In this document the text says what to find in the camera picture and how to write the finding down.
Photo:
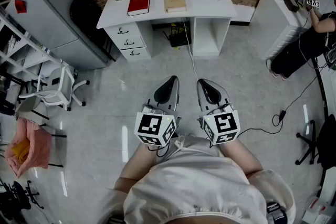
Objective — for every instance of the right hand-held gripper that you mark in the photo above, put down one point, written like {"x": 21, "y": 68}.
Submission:
{"x": 223, "y": 126}

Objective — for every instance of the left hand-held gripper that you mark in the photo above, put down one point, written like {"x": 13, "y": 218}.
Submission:
{"x": 152, "y": 126}

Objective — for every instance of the beige book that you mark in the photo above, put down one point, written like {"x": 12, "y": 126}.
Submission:
{"x": 174, "y": 1}

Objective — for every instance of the red book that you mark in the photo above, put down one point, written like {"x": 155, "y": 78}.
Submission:
{"x": 138, "y": 2}

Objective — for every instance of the person's left forearm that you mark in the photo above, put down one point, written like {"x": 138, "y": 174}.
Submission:
{"x": 134, "y": 165}

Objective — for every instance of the person's right forearm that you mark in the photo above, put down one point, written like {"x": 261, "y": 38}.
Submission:
{"x": 241, "y": 154}

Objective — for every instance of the white desk drawer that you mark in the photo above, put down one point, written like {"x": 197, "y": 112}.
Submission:
{"x": 131, "y": 41}
{"x": 136, "y": 53}
{"x": 126, "y": 29}

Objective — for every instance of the black router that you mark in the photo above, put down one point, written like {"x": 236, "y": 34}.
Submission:
{"x": 178, "y": 39}

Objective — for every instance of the person's white shirt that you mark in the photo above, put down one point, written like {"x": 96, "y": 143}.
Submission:
{"x": 197, "y": 183}

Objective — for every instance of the white office chair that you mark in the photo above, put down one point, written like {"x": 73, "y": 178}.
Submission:
{"x": 61, "y": 84}

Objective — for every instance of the black swivel chair base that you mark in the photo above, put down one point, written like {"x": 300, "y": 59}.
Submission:
{"x": 312, "y": 139}

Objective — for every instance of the brown box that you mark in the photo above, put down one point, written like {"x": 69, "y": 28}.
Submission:
{"x": 290, "y": 2}

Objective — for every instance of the pink cloth bag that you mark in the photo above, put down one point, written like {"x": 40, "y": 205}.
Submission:
{"x": 36, "y": 144}

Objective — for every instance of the white open shelf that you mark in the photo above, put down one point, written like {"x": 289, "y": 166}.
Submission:
{"x": 29, "y": 46}

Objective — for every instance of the yellow packet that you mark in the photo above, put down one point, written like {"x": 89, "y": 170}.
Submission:
{"x": 20, "y": 150}

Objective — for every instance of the red fridge magnet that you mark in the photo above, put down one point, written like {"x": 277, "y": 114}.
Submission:
{"x": 20, "y": 6}

